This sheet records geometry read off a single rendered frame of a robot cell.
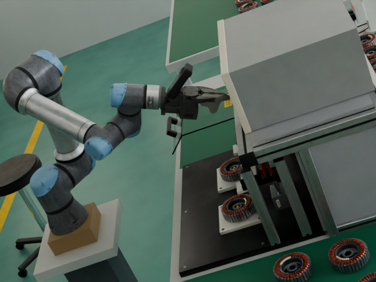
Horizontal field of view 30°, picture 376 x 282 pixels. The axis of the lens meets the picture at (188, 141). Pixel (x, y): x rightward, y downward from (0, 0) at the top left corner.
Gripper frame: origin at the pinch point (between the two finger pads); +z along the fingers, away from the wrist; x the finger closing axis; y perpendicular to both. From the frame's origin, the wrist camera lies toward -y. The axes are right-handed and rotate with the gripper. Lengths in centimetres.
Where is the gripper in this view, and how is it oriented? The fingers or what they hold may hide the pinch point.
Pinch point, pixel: (225, 95)
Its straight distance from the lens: 216.5
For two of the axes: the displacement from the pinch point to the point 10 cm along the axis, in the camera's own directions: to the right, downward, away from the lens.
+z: 10.0, 0.6, 0.2
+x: -0.1, 4.9, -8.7
